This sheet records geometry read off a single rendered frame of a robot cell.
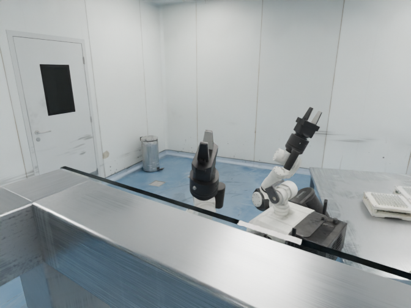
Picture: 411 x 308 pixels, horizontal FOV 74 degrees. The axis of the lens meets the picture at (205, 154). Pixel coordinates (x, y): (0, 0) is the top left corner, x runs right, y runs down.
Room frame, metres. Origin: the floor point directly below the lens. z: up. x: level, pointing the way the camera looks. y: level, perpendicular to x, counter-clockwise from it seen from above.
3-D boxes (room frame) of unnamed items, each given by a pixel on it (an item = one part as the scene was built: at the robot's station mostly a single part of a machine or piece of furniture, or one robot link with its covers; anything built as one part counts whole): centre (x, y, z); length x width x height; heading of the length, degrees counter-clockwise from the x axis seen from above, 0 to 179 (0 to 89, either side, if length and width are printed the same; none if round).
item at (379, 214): (1.66, -1.24, 0.83); 0.24 x 0.24 x 0.02; 75
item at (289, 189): (0.93, -0.29, 1.28); 0.10 x 0.07 x 0.09; 137
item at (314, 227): (0.88, -0.33, 1.08); 0.34 x 0.30 x 0.36; 137
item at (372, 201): (1.66, -1.24, 0.88); 0.25 x 0.24 x 0.02; 75
